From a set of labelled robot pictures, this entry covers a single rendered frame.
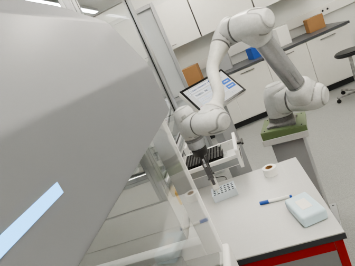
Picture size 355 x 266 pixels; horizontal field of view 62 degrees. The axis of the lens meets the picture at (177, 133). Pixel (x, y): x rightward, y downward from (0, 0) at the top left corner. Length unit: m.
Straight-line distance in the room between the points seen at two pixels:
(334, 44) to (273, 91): 3.18
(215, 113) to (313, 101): 0.78
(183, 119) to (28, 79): 1.02
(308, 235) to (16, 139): 1.02
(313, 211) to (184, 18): 4.11
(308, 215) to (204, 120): 0.52
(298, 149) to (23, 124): 1.86
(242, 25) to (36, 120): 1.28
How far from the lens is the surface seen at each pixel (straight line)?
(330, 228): 1.17
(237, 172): 2.74
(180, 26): 4.91
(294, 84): 1.77
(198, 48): 5.26
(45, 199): 0.29
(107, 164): 0.40
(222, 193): 1.49
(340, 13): 5.87
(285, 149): 2.04
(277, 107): 1.95
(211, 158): 1.65
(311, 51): 4.92
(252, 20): 1.48
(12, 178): 0.27
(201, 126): 1.23
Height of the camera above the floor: 1.50
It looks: 14 degrees down
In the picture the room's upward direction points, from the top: 25 degrees counter-clockwise
